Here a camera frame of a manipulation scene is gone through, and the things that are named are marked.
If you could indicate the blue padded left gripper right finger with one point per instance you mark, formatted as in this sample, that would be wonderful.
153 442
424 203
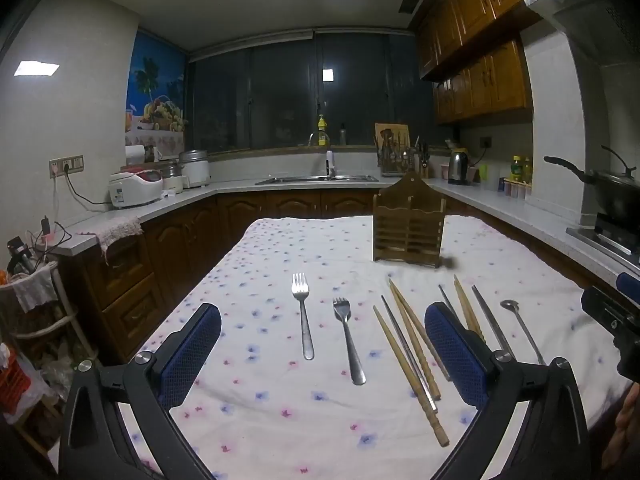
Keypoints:
494 382

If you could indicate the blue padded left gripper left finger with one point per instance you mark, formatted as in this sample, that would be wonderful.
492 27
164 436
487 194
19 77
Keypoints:
95 443

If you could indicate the wall power outlet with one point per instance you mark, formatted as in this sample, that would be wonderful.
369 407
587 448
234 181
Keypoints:
59 167

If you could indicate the yellow dish soap bottle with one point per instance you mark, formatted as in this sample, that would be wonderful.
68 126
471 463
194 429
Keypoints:
322 129

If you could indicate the wooden upper cabinets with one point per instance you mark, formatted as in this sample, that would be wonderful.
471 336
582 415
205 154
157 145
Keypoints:
472 53

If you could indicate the steel electric kettle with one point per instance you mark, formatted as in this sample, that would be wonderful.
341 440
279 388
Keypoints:
458 164

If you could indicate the black wok with handle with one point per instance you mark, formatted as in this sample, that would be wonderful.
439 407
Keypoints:
617 194

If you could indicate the fruit poster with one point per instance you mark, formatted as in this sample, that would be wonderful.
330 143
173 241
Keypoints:
155 110

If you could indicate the right steel fork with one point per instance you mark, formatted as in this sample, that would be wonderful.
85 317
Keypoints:
343 312

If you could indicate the kitchen sink faucet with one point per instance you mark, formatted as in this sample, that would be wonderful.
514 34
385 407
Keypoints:
330 160

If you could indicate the gas stove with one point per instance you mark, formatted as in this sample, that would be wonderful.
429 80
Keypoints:
617 237

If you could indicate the floral white tablecloth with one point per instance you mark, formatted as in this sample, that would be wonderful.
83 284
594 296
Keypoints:
259 410

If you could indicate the left steel fork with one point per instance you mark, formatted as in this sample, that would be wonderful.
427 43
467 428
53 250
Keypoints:
300 291

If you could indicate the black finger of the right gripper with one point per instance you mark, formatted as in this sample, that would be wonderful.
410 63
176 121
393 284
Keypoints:
620 319

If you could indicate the small steel spoon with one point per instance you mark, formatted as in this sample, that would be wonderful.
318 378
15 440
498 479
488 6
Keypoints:
512 306

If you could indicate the bamboo chopstick pair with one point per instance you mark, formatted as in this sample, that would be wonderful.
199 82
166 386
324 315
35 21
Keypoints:
425 369
417 326

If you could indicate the range hood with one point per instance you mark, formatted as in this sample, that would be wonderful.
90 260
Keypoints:
604 31

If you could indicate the white red rice cooker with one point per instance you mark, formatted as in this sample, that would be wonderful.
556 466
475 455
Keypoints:
135 188

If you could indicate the yellow oil bottles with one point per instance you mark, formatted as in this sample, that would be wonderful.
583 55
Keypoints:
521 169

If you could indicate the wooden slatted utensil holder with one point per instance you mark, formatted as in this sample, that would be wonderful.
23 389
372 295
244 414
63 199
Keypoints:
408 222

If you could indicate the lace cloth on counter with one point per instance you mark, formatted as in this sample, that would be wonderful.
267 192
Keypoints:
110 231

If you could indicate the person's right hand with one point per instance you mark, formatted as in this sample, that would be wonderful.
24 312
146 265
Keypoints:
626 429

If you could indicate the steel chopstick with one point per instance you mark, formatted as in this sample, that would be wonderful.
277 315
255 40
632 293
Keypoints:
414 366
493 323
446 300

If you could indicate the knife and utensil rack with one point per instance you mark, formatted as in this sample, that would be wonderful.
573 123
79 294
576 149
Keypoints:
398 153

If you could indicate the steel fork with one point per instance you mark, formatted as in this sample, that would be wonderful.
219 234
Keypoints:
300 291
343 312

